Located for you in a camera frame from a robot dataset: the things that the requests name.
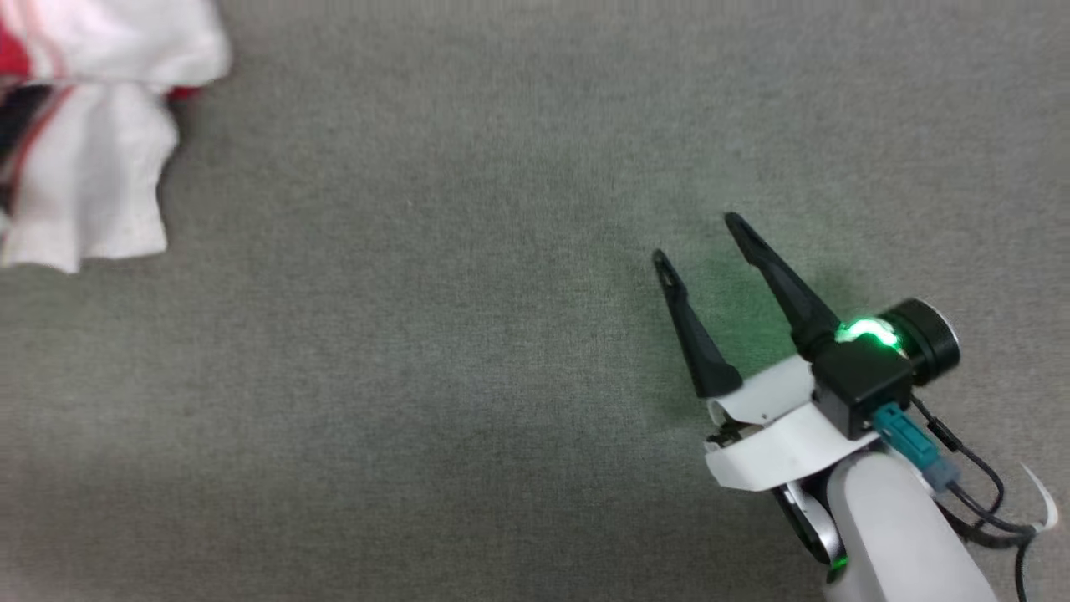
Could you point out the teal right camera connector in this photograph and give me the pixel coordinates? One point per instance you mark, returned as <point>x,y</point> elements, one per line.
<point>907,439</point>

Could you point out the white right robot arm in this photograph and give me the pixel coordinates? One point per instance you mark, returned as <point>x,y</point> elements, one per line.
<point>894,535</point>

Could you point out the red and white garment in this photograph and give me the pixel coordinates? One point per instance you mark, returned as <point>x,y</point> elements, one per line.
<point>100,167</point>

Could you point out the grey fabric sofa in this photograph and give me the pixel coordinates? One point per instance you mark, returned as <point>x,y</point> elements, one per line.
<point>418,376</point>

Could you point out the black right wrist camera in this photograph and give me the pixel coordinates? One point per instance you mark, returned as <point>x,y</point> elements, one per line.
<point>861,385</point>

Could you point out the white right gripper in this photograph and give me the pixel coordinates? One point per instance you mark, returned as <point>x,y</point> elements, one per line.
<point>777,443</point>

